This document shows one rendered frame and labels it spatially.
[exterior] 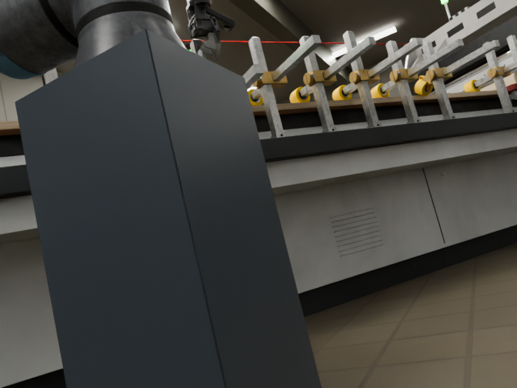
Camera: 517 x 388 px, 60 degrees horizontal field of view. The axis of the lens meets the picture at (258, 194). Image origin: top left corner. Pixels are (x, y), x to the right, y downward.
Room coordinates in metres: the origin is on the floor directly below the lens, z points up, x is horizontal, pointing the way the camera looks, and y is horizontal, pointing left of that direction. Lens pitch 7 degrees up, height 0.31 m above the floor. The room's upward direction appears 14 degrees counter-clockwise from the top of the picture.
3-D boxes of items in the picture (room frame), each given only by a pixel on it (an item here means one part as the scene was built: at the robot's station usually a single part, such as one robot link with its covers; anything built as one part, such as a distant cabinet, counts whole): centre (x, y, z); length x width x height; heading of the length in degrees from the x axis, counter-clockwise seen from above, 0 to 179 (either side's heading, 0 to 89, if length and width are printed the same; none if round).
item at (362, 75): (1.93, -0.58, 0.94); 0.13 x 0.06 x 0.05; 119
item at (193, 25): (1.49, 0.05, 1.14); 0.09 x 0.08 x 0.12; 119
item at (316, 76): (1.81, -0.36, 0.94); 0.13 x 0.06 x 0.05; 119
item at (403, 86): (2.04, -0.78, 0.88); 0.03 x 0.03 x 0.48; 29
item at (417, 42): (1.89, -0.63, 0.95); 0.50 x 0.04 x 0.04; 29
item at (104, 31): (0.67, 0.14, 0.65); 0.19 x 0.19 x 0.10
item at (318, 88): (1.80, -0.35, 0.89); 0.03 x 0.03 x 0.48; 29
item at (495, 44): (2.07, -1.10, 0.94); 0.36 x 0.03 x 0.03; 29
